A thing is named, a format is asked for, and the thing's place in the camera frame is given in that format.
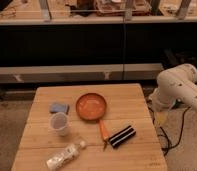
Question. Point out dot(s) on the orange frying pan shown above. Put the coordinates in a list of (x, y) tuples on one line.
[(92, 107)]

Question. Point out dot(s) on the blue sponge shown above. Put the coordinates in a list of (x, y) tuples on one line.
[(56, 107)]

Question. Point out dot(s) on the black box on floor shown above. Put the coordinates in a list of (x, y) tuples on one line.
[(172, 58)]

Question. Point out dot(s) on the black white striped block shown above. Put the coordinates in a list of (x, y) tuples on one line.
[(122, 136)]

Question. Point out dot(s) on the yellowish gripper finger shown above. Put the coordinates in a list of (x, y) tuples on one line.
[(161, 117)]

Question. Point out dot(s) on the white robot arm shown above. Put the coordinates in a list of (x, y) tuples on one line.
[(177, 83)]

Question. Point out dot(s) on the translucent white ceramic cup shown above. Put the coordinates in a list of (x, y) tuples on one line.
[(59, 123)]

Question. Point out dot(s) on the wooden table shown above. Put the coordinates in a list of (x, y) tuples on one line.
[(125, 106)]

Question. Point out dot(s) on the clear plastic bottle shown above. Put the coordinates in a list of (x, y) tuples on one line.
[(65, 155)]

